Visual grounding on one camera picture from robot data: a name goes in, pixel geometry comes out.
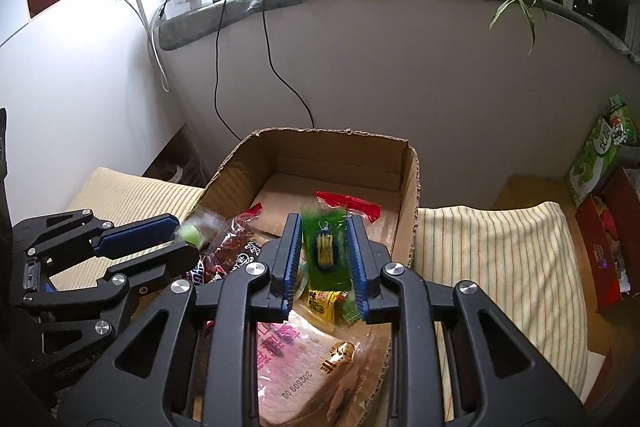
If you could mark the pink snack packet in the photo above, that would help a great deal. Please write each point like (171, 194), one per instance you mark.
(300, 357)

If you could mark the small green candy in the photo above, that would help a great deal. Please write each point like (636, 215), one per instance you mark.
(191, 234)

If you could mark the green candy packet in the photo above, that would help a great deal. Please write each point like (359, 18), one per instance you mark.
(330, 217)

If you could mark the striped cream blanket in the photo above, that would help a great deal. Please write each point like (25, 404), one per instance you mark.
(500, 257)

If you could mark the red cardboard box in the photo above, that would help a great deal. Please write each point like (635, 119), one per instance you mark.
(600, 257)

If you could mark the yellow snack packet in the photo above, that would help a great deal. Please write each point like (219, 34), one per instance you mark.
(322, 302)

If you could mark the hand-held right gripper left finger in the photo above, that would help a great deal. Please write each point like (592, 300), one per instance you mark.
(292, 257)

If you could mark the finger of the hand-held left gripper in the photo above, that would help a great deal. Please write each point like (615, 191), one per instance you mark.
(135, 234)
(165, 264)

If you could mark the green snack bag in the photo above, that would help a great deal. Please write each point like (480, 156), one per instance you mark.
(595, 157)

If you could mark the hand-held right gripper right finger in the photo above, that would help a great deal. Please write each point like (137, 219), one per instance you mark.
(356, 267)

